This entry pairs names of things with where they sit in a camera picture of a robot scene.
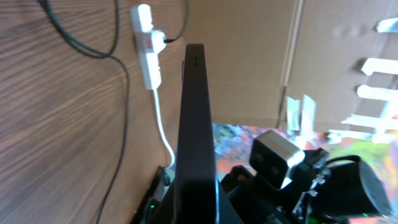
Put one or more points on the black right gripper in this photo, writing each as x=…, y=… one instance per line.
x=245, y=200

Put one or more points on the Samsung Galaxy smartphone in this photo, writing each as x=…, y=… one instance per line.
x=196, y=188

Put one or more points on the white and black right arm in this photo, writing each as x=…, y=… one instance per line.
x=322, y=190

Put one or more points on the white charger adapter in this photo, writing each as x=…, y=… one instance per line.
x=153, y=42

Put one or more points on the white power strip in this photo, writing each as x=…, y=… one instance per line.
x=141, y=18

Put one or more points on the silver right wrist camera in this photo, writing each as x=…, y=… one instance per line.
x=274, y=158

